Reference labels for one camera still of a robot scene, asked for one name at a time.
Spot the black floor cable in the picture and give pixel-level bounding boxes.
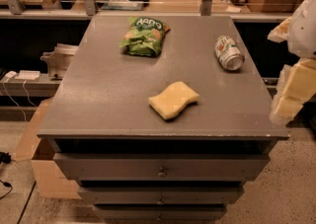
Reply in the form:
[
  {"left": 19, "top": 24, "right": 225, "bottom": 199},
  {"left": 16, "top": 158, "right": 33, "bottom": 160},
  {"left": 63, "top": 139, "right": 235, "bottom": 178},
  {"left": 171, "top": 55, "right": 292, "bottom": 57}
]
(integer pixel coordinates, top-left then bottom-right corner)
[{"left": 0, "top": 151, "right": 14, "bottom": 200}]

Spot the top drawer knob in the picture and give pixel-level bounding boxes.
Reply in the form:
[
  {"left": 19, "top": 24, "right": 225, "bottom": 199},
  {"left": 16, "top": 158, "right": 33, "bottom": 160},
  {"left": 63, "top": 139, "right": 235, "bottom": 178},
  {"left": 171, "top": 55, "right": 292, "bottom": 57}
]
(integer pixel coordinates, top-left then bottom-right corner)
[{"left": 157, "top": 166, "right": 167, "bottom": 178}]

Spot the yellow sponge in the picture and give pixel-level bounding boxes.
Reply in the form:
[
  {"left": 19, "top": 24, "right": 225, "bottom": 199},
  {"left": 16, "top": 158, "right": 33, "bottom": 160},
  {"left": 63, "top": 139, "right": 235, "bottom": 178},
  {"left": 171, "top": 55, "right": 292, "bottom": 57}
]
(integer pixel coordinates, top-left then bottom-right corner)
[{"left": 148, "top": 81, "right": 199, "bottom": 120}]

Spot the silver green 7up can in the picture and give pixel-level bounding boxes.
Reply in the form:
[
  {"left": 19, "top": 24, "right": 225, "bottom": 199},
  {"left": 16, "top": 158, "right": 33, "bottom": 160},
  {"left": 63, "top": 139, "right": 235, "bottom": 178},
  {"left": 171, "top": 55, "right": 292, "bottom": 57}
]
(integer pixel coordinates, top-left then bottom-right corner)
[{"left": 215, "top": 36, "right": 245, "bottom": 71}]

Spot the cardboard box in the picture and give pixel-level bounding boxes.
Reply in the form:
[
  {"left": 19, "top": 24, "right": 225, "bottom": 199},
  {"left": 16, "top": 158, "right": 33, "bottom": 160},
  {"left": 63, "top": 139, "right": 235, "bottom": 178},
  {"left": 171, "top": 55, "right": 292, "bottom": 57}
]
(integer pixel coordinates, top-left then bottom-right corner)
[{"left": 13, "top": 99, "right": 80, "bottom": 199}]

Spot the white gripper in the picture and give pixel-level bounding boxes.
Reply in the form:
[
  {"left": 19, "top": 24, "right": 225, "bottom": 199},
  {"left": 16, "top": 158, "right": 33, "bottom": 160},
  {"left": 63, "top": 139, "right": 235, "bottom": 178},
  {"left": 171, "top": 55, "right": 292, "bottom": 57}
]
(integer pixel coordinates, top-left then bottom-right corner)
[{"left": 268, "top": 0, "right": 316, "bottom": 125}]

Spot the white power strip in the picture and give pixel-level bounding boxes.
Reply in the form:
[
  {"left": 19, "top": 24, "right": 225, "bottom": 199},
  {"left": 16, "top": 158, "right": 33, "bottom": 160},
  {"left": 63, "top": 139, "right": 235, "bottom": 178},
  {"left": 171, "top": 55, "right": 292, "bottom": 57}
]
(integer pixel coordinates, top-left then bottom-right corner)
[{"left": 15, "top": 70, "right": 40, "bottom": 80}]

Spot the white metal bracket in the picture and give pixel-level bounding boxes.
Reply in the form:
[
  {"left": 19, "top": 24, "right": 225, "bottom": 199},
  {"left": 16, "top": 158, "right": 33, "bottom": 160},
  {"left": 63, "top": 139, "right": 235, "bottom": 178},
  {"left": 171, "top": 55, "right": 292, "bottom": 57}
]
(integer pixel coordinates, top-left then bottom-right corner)
[{"left": 40, "top": 43, "right": 78, "bottom": 79}]

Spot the grey drawer cabinet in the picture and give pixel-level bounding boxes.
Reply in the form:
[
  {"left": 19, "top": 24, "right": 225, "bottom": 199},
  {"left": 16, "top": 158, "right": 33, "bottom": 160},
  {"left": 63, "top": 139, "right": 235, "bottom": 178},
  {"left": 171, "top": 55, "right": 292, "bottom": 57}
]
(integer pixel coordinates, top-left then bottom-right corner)
[{"left": 39, "top": 16, "right": 286, "bottom": 220}]

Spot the green chip bag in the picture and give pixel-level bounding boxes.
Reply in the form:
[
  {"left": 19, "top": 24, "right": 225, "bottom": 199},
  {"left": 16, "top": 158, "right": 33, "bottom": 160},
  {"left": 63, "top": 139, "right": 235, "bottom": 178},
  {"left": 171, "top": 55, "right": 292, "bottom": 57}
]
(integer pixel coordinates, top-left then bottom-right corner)
[{"left": 119, "top": 17, "right": 170, "bottom": 57}]

